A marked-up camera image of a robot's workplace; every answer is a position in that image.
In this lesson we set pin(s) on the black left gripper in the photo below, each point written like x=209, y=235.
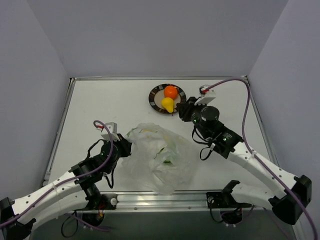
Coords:
x=125, y=146

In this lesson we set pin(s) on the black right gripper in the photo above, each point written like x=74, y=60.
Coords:
x=185, y=110

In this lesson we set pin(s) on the yellow fake lemon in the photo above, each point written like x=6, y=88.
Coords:
x=168, y=104

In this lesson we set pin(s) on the orange fake persimmon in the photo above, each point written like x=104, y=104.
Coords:
x=170, y=91

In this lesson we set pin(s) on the clear printed plastic bag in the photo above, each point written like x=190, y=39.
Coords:
x=160, y=160

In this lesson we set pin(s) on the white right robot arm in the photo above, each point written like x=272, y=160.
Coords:
x=285, y=194

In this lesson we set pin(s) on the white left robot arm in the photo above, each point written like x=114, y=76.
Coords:
x=75, y=190

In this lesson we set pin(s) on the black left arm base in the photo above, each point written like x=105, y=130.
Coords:
x=93, y=221

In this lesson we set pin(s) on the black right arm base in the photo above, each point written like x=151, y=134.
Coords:
x=237, y=212

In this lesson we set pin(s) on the green fake fruit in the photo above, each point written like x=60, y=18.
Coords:
x=167, y=155

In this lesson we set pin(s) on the brown rimmed ceramic plate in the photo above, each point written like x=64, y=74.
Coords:
x=156, y=95

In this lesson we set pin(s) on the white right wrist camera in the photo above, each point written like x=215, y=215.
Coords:
x=207, y=94

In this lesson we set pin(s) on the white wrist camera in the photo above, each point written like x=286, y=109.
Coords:
x=108, y=131
x=207, y=94

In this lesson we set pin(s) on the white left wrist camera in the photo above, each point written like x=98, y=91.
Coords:
x=108, y=131

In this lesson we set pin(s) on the aluminium front rail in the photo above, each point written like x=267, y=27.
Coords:
x=148, y=201

